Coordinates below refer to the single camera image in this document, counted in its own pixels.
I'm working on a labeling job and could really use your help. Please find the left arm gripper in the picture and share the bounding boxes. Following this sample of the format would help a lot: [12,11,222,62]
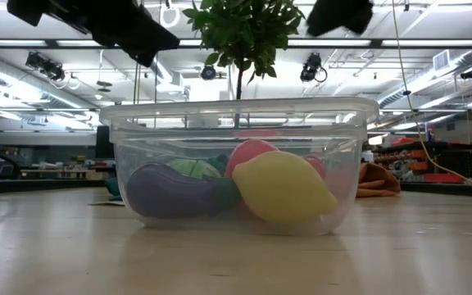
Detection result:
[6,0,180,69]

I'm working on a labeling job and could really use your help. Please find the light green toy cabbage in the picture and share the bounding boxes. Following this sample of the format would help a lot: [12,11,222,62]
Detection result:
[166,158,223,180]

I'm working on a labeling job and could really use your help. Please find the green toy bell pepper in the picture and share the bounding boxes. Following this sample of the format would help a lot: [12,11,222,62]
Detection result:
[206,153,231,175]

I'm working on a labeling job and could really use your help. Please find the dark green cloth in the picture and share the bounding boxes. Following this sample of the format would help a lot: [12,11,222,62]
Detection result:
[104,176,125,202]

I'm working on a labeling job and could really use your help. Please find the purple toy eggplant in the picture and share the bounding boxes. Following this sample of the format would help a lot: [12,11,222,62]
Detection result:
[125,161,241,220]

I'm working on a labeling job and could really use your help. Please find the yellow toy lemon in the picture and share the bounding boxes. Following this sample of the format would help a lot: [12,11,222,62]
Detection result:
[231,150,339,225]

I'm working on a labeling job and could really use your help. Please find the clear plastic tupperware container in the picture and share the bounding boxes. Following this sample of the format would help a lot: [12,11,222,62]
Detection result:
[99,97,380,237]

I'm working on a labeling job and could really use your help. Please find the potted tree in black pot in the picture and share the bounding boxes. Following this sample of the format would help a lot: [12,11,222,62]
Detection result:
[182,0,305,101]

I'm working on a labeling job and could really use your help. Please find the white ceiling vent grille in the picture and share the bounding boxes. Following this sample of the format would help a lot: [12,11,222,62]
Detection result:
[432,49,451,71]

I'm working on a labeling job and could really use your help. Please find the black monitor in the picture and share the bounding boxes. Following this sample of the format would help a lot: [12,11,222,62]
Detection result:
[95,125,112,160]

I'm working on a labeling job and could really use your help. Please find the cluttered wooden workbench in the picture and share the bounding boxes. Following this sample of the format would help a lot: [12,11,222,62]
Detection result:
[18,154,112,180]

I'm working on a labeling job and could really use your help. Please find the shelf with red bins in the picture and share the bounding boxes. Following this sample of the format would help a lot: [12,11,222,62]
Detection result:
[373,137,472,185]

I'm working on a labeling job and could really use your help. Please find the orange cloth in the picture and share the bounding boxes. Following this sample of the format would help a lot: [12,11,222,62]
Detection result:
[356,162,402,199]

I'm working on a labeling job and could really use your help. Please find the white hanging ring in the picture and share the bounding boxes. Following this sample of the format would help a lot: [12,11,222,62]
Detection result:
[160,0,181,29]

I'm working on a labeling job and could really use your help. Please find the black ceiling camera with cable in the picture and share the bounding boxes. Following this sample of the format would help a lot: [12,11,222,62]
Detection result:
[300,52,328,83]

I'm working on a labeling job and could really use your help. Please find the black ceiling camera cluster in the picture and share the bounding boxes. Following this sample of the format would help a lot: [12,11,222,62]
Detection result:
[25,51,66,82]

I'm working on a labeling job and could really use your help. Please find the yellow hanging cable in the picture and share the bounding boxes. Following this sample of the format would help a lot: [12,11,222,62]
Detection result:
[391,0,472,186]

